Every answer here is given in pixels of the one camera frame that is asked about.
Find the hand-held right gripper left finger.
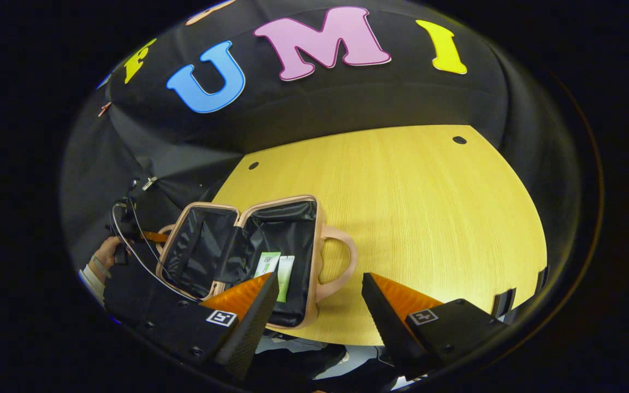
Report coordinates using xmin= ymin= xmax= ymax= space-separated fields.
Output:
xmin=129 ymin=272 xmax=281 ymax=381

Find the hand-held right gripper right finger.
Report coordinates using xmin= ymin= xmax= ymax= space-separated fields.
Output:
xmin=361 ymin=272 xmax=508 ymax=381

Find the pale green skin care tube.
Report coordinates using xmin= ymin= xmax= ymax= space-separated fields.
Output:
xmin=275 ymin=255 xmax=296 ymax=304

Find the pink suitcase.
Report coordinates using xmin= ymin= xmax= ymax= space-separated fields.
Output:
xmin=155 ymin=195 xmax=359 ymax=331

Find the black backdrop cloth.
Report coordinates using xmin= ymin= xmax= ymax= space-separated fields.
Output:
xmin=61 ymin=0 xmax=585 ymax=273

